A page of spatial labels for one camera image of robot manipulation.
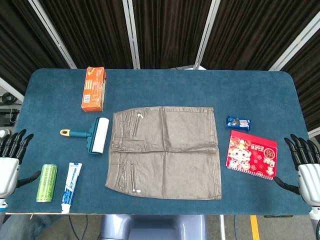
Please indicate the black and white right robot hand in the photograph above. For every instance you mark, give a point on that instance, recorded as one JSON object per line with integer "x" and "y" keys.
{"x": 310, "y": 180}

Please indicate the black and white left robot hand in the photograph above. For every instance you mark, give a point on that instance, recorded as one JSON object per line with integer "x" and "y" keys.
{"x": 8, "y": 175}

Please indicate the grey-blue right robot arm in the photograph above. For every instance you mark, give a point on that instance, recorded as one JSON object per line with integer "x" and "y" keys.
{"x": 315, "y": 215}

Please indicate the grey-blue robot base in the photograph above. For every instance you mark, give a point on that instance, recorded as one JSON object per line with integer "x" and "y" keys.
{"x": 152, "y": 227}

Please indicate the brown leather skirt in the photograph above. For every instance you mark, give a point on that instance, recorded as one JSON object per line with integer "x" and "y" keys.
{"x": 170, "y": 155}

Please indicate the green drink can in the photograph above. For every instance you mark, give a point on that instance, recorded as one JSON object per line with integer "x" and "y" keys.
{"x": 47, "y": 183}

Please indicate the blue denim trouser leg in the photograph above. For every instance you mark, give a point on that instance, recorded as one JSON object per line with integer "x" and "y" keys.
{"x": 27, "y": 228}

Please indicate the black floor equipment box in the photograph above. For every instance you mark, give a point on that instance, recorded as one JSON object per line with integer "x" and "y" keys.
{"x": 7, "y": 116}

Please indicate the red spiral desk calendar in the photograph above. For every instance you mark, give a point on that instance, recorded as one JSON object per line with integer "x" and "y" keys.
{"x": 252, "y": 155}

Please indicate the white and blue toothpaste tube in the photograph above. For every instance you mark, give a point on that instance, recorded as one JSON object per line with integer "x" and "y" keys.
{"x": 72, "y": 182}

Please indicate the yellow floor tape strip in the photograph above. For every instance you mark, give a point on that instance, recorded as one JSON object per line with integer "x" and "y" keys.
{"x": 255, "y": 227}

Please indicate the blue cookie packet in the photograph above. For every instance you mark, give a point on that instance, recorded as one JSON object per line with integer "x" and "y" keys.
{"x": 238, "y": 123}

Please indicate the dark brown pleated curtain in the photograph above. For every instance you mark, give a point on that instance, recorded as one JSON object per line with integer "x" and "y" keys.
{"x": 255, "y": 32}
{"x": 17, "y": 37}
{"x": 95, "y": 30}
{"x": 308, "y": 82}
{"x": 170, "y": 30}

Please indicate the white table leg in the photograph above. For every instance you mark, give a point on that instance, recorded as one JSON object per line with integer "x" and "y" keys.
{"x": 222, "y": 227}

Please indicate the orange cardboard box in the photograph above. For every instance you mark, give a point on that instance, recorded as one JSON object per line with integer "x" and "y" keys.
{"x": 93, "y": 90}

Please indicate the dark teal table cloth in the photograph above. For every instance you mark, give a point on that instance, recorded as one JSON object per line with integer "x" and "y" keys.
{"x": 175, "y": 87}

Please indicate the white partition frame post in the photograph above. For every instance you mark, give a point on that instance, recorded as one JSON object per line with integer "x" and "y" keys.
{"x": 206, "y": 35}
{"x": 132, "y": 35}
{"x": 296, "y": 45}
{"x": 53, "y": 35}
{"x": 10, "y": 88}

